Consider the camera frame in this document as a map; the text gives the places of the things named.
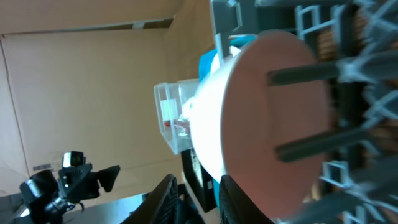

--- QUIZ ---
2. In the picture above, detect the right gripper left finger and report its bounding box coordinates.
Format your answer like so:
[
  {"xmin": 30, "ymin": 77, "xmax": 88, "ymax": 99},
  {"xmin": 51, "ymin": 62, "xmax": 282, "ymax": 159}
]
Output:
[{"xmin": 121, "ymin": 174, "xmax": 204, "ymax": 224}]

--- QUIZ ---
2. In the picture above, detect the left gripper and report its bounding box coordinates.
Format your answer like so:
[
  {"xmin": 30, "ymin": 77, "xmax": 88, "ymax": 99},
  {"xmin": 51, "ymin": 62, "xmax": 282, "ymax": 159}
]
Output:
[{"xmin": 58, "ymin": 164, "xmax": 121, "ymax": 202}]

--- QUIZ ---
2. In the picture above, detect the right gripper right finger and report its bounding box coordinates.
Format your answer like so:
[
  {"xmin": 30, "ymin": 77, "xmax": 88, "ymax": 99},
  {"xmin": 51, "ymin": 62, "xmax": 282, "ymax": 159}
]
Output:
[{"xmin": 219, "ymin": 175, "xmax": 274, "ymax": 224}]

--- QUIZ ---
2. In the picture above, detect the red snack wrapper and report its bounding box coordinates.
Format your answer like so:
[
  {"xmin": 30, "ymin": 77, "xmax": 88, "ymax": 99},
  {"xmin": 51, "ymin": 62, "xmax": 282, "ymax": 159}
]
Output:
[{"xmin": 164, "ymin": 119, "xmax": 190, "ymax": 128}]

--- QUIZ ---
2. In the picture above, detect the pink bowl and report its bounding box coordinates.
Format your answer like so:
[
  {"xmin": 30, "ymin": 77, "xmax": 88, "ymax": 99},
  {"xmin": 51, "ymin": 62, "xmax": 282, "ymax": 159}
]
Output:
[{"xmin": 190, "ymin": 30, "xmax": 331, "ymax": 218}]

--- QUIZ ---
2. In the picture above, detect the white napkin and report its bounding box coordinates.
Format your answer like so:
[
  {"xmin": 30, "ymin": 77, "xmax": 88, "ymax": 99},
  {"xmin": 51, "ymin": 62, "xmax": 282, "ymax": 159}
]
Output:
[{"xmin": 178, "ymin": 97, "xmax": 195, "ymax": 136}]

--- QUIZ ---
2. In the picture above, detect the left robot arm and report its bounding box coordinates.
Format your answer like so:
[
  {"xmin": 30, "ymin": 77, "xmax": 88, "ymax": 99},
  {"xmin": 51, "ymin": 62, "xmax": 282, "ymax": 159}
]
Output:
[{"xmin": 8, "ymin": 164, "xmax": 121, "ymax": 223}]

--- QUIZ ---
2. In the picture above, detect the clear plastic waste bin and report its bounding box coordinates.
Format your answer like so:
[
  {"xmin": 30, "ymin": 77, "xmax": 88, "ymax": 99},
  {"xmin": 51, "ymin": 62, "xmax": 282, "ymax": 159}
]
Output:
[{"xmin": 154, "ymin": 79, "xmax": 199, "ymax": 154}]

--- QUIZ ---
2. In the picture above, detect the grey dishwasher rack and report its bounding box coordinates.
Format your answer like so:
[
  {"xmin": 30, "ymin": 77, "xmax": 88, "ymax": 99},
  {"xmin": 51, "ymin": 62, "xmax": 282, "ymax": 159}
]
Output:
[{"xmin": 210, "ymin": 0, "xmax": 398, "ymax": 224}]

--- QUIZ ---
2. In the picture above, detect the black plastic tray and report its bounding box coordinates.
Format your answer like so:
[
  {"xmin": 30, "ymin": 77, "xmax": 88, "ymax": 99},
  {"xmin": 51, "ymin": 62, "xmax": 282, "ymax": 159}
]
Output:
[{"xmin": 181, "ymin": 149, "xmax": 216, "ymax": 212}]

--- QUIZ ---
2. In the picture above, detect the teal serving tray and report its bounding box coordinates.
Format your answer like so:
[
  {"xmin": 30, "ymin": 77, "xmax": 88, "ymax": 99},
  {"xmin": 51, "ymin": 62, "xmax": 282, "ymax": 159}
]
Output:
[{"xmin": 198, "ymin": 35, "xmax": 256, "ymax": 82}]

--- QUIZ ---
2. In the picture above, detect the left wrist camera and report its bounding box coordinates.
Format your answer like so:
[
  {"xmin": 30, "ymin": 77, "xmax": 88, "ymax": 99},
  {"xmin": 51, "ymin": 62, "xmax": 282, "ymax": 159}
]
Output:
[{"xmin": 62, "ymin": 151, "xmax": 86, "ymax": 168}]

